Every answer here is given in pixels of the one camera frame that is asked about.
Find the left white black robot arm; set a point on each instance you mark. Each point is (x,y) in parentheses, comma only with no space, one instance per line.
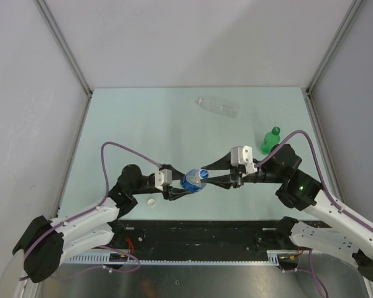
(47,243)

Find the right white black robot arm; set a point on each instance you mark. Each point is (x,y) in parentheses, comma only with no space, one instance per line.
(350,237)

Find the clear bottle with blue label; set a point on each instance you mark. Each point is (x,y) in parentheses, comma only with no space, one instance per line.
(192,182)

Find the grey slotted cable duct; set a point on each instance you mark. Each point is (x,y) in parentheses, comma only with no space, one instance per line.
(106,257)

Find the left aluminium frame post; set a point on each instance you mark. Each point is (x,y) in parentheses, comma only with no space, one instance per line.
(60,40)

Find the clear unlabelled plastic bottle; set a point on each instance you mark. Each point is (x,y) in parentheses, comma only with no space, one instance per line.
(220,106)

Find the right aluminium frame post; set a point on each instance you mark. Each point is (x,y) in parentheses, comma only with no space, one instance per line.
(337,40)

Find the white bottle cap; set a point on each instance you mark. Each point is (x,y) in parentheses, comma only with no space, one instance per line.
(151,202)
(203,174)

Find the green bottle cap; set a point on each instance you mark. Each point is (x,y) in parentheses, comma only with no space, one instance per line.
(276,130)

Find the green plastic bottle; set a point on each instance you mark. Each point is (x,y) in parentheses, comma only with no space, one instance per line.
(270,140)

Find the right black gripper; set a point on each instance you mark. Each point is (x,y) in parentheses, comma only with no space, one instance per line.
(234,179)

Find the aluminium frame post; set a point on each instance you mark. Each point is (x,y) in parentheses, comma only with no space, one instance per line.
(60,40)
(337,40)

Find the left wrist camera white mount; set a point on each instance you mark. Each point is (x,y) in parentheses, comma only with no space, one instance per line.
(162,178)

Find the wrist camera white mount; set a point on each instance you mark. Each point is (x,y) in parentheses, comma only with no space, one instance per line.
(162,178)
(241,157)

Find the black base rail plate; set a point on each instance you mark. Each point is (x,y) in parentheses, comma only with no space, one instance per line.
(205,239)

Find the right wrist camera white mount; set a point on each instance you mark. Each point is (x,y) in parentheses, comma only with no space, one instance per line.
(241,157)

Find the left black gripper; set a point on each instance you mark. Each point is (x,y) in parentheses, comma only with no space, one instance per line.
(171,193)

